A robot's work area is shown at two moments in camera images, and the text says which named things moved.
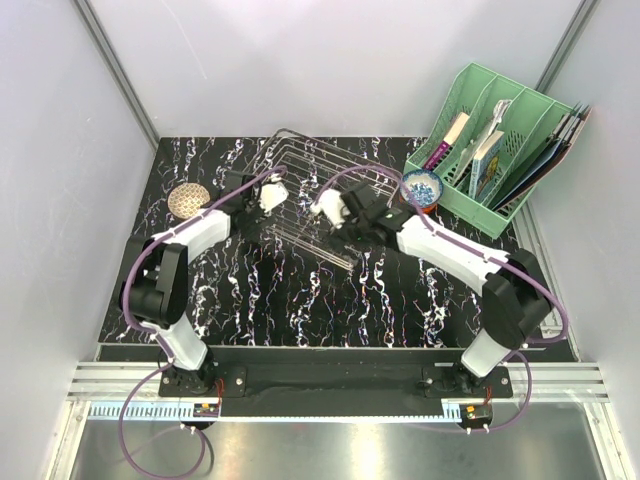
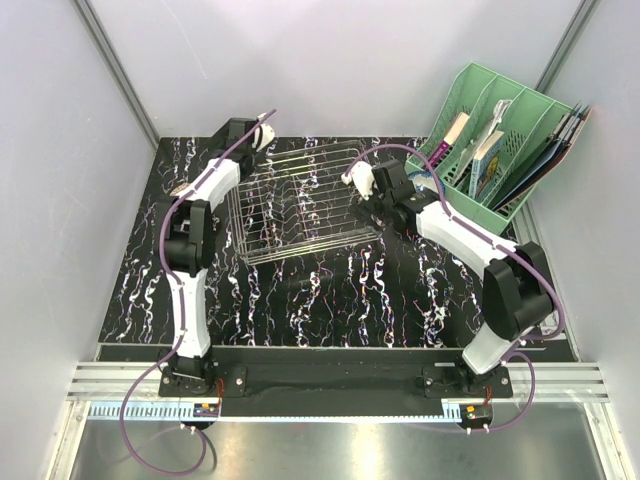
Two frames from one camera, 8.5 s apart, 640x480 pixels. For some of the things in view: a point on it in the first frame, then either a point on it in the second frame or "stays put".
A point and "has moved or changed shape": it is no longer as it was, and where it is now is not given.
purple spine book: [441, 149] stays put
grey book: [499, 108] stays put
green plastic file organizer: [480, 140] stays put
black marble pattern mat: [308, 262] stays put
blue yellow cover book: [484, 165] stays put
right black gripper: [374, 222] -> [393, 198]
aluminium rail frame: [548, 381] stays put
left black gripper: [252, 223] -> [219, 138]
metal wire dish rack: [310, 167] has moved or changed shape
